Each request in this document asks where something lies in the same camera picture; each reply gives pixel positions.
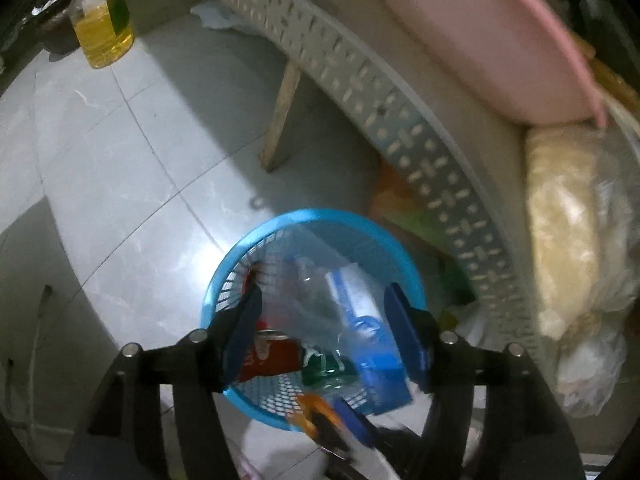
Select dark pot with scraps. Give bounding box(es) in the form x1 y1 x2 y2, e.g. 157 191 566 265
20 0 83 56

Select green label plastic bottle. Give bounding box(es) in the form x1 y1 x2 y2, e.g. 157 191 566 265
287 255 366 393

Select green plastic bag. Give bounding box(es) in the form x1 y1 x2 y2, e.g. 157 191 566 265
390 210 476 306

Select grey perforated metal shelf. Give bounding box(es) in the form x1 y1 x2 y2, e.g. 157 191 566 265
152 0 556 386

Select blue and white packet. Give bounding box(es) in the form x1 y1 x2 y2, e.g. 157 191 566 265
325 265 413 416

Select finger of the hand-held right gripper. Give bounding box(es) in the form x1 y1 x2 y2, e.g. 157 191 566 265
312 410 357 463
332 397 381 448

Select crumpled clear plastic bags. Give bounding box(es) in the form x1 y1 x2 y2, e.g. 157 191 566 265
552 310 628 418

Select blue plastic mesh basket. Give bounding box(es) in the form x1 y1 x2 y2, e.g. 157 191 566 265
200 208 428 431

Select cooking oil bottle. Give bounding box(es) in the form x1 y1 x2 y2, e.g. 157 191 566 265
70 0 136 70

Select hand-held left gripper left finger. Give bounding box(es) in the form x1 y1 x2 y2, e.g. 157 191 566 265
56 284 264 480

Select wooden shelf leg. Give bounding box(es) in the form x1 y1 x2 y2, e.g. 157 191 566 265
259 60 303 173

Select orange plastic bag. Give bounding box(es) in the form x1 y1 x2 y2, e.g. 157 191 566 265
367 162 416 216

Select pink plastic basin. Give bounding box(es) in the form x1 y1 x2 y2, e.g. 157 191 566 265
375 0 608 128

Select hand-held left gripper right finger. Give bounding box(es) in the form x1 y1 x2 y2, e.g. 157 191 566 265
383 283 587 480

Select white plastic bag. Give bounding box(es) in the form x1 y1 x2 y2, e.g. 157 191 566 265
190 0 251 31

